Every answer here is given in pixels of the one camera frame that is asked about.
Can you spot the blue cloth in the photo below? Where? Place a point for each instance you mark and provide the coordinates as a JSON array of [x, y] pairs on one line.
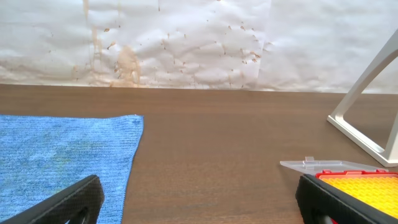
[[62, 146]]

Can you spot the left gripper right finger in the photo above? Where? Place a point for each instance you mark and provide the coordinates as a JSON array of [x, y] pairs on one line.
[[323, 205]]

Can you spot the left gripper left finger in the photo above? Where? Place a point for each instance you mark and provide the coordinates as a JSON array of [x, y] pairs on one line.
[[74, 202]]

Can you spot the white and blue stand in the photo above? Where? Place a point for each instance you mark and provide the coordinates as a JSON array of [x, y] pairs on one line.
[[363, 77]]

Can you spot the red and yellow tip box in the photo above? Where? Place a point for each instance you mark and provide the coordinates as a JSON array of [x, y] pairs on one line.
[[373, 189]]

